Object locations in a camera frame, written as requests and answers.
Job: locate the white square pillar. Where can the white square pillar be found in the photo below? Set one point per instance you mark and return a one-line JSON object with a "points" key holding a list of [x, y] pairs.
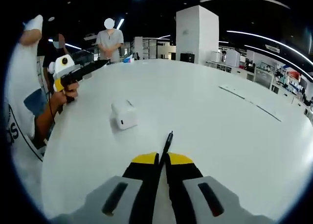
{"points": [[196, 35]]}

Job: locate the black square box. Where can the black square box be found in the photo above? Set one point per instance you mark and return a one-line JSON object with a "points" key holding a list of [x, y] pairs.
{"points": [[187, 57]]}

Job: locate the operator in white shirt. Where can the operator in white shirt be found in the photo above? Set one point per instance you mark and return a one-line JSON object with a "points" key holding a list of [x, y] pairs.
{"points": [[22, 74]]}

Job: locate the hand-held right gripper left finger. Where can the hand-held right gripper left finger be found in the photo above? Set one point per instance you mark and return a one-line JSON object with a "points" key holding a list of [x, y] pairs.
{"points": [[110, 199]]}

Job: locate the glass shelf unit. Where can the glass shelf unit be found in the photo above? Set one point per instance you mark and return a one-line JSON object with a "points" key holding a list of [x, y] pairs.
{"points": [[146, 48]]}

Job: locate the short ceiling light strip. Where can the short ceiling light strip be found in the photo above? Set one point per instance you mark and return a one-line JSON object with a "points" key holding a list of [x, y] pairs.
{"points": [[120, 24]]}

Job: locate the white charger adapter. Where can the white charger adapter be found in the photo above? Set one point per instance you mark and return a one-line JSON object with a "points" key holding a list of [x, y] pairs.
{"points": [[124, 116]]}

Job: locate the white desk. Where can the white desk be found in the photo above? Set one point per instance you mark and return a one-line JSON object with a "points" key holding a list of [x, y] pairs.
{"points": [[195, 111]]}

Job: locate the blue white tissue box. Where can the blue white tissue box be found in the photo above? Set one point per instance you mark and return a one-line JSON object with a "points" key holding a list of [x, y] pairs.
{"points": [[128, 60]]}

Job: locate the person's left hand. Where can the person's left hand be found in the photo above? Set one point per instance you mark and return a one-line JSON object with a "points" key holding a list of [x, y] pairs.
{"points": [[66, 95]]}

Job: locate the ceiling air vent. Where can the ceiling air vent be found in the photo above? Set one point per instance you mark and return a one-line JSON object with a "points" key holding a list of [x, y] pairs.
{"points": [[272, 48]]}

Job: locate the white appliance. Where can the white appliance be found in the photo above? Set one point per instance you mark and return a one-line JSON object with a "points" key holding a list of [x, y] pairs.
{"points": [[232, 57], [215, 56]]}

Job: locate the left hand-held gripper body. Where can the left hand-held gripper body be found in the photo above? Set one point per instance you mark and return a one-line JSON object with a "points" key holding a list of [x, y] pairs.
{"points": [[61, 67]]}

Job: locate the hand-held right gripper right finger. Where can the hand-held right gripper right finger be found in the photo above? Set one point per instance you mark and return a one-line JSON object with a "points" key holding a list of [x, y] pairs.
{"points": [[203, 199]]}

